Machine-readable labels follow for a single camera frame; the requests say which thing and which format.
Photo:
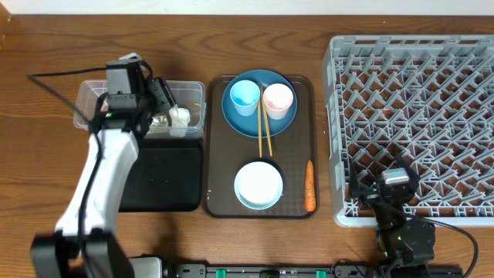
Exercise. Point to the crumpled silver foil ball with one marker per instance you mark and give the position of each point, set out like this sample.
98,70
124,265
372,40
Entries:
160,121

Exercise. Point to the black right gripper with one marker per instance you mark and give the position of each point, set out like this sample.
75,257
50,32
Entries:
369,196

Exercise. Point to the orange carrot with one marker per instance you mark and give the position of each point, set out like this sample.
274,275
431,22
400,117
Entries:
309,188

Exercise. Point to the pink cup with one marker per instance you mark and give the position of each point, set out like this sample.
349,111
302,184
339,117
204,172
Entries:
278,99

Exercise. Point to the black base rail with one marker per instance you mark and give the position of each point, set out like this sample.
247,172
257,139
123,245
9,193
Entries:
151,267

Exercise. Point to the dark blue plate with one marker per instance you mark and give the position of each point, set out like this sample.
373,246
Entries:
248,125

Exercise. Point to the clear plastic waste bin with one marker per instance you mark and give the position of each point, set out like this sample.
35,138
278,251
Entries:
189,95

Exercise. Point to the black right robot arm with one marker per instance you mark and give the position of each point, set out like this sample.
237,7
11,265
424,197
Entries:
408,243

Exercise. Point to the grey dishwasher rack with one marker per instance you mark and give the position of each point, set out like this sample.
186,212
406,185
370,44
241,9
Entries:
428,99

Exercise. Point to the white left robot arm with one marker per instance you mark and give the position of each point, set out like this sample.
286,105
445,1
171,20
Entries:
97,198

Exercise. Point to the light blue bowl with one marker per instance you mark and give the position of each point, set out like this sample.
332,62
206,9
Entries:
258,185

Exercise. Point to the brown serving tray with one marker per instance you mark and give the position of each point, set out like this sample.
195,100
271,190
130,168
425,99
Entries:
226,151

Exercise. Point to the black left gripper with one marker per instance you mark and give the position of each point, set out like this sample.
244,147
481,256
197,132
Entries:
166,96

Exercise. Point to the light blue cup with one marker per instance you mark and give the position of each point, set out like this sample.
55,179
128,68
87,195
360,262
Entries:
245,95

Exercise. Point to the white tissue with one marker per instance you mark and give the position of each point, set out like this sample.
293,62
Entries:
180,118

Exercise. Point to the black food waste tray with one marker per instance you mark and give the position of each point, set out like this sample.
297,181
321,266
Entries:
166,177

